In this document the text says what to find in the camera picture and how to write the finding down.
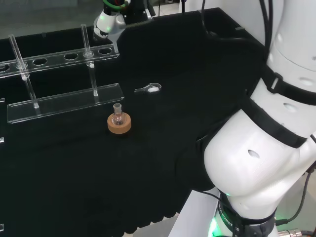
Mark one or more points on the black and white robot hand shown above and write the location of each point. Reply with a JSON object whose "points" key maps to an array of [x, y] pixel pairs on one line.
{"points": [[106, 23]]}

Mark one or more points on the clear plastic funnel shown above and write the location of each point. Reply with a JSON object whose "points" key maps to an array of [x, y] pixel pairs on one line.
{"points": [[116, 40]]}

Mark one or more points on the black cloth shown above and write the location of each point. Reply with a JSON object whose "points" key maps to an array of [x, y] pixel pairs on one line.
{"points": [[98, 172]]}

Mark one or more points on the clear round-bottom flask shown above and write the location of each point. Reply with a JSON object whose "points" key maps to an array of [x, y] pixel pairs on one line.
{"points": [[118, 118]]}

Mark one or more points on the clear acrylic funnel stand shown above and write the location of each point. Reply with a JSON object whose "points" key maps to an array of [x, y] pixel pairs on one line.
{"points": [[64, 101]]}

